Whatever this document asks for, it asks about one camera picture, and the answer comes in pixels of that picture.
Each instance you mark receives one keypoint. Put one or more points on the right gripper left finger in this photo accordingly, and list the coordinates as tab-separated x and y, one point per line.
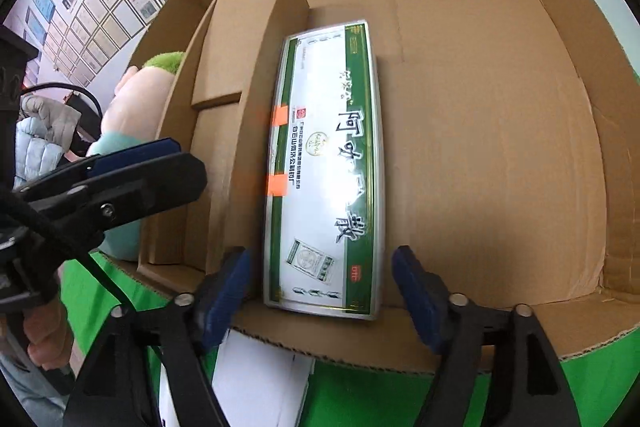
114	386

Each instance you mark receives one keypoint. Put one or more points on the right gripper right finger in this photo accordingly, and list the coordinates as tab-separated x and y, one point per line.
527	385

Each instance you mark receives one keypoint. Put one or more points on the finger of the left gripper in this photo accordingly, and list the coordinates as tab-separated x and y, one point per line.
135	151
101	193

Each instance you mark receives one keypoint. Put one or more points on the plush toy green hair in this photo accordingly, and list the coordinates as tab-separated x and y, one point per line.
132	119

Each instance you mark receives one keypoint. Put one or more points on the green white medicine box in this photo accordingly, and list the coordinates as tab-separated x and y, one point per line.
324	228

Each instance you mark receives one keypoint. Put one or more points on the left hand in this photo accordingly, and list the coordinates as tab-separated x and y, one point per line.
49	334

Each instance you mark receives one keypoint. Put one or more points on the person in blue jacket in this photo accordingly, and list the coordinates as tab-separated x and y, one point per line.
43	136

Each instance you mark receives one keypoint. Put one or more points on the white flat device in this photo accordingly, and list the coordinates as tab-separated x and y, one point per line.
258	384

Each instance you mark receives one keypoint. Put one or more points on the brown cardboard box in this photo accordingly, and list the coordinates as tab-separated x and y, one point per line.
511	148

